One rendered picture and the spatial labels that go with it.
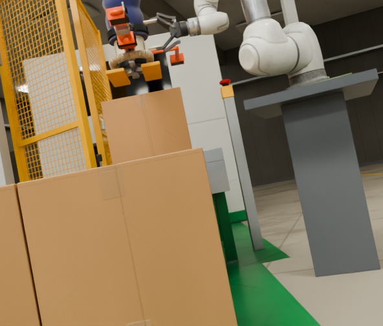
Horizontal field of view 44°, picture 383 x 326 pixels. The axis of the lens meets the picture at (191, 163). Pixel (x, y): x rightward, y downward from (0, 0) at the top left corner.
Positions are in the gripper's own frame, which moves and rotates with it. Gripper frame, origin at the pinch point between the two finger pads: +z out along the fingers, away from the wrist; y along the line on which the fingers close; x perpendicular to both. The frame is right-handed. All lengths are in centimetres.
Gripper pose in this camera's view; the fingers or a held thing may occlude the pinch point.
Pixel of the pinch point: (148, 35)
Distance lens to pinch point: 247.6
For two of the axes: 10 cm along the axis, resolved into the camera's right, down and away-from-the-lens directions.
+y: 1.9, 9.8, -0.4
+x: -0.3, 0.4, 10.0
